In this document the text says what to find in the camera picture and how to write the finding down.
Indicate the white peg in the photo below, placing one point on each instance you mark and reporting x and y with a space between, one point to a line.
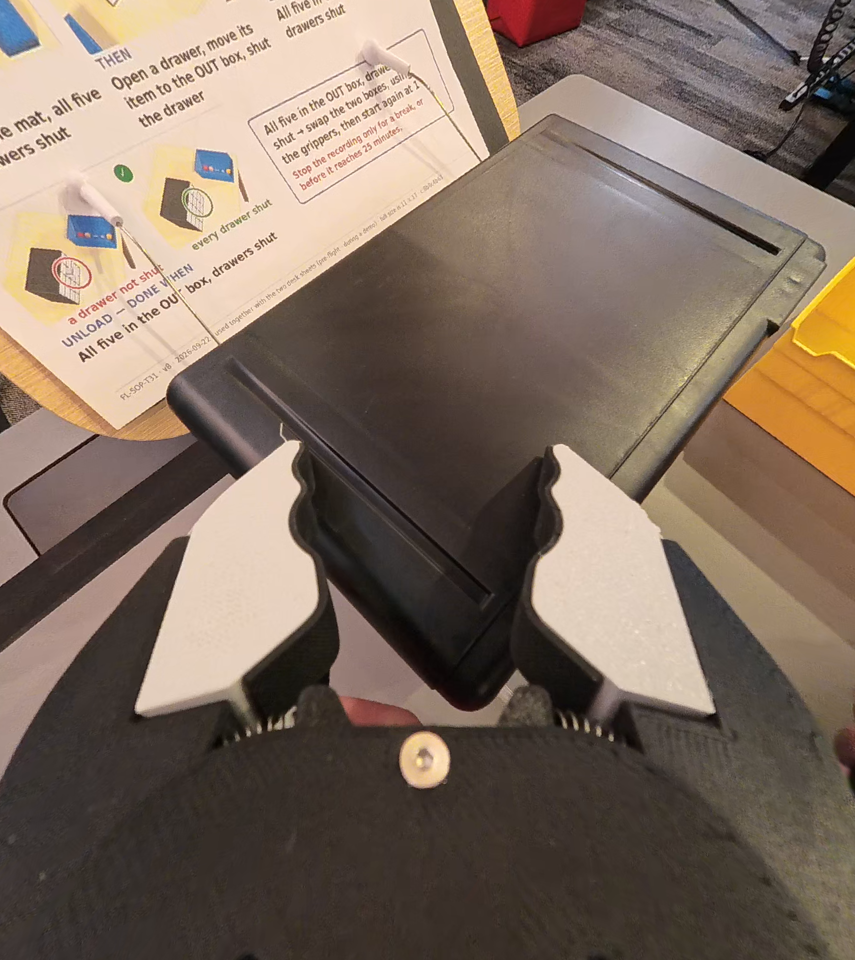
382 54
90 196

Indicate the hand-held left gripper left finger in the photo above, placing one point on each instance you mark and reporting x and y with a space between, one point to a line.
229 600

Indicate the grey table hatch panel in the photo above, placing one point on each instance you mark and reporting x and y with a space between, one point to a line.
97 495

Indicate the red fabric bag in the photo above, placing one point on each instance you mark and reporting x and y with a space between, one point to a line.
536 19

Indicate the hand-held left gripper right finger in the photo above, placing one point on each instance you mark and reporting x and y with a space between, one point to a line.
611 592

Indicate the person's left hand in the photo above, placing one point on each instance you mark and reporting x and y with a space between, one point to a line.
375 711

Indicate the yellow storage bin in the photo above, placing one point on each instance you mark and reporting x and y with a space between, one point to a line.
840 420

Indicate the black drawer cabinet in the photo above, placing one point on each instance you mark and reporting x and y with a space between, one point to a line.
517 330

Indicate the printed instruction sheet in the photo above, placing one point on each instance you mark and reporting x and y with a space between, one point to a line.
202 97

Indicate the black metal stand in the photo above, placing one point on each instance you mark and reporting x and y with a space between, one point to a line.
840 52

